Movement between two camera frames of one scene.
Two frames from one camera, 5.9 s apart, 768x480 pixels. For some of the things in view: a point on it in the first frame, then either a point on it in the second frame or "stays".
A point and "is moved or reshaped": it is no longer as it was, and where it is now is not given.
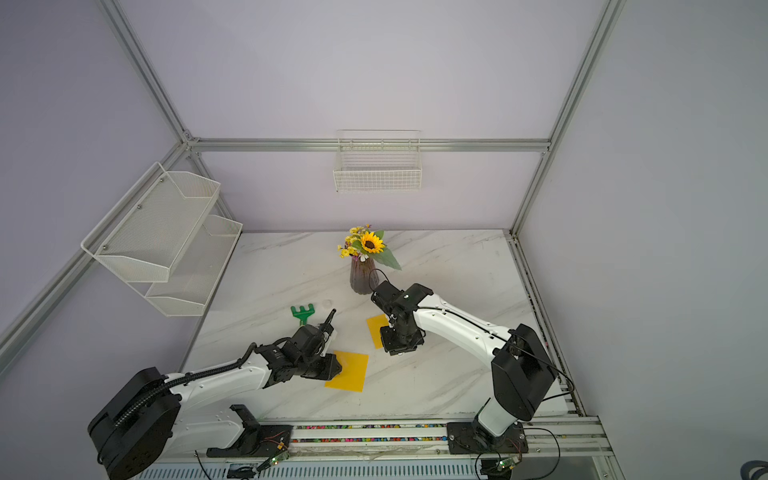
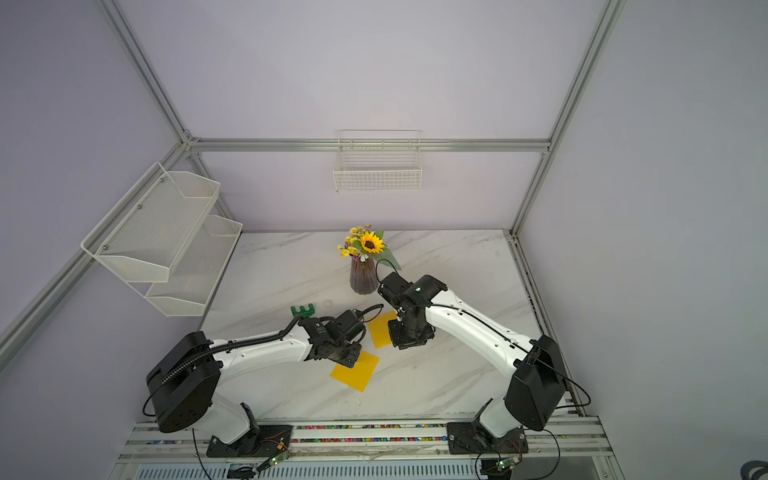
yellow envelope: [375, 324] stays
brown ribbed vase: [363, 275] stays
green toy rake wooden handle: [303, 314] stays
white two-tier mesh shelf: [162, 236] stays
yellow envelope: [353, 375] is moved or reshaped
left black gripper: [330, 370] to [352, 357]
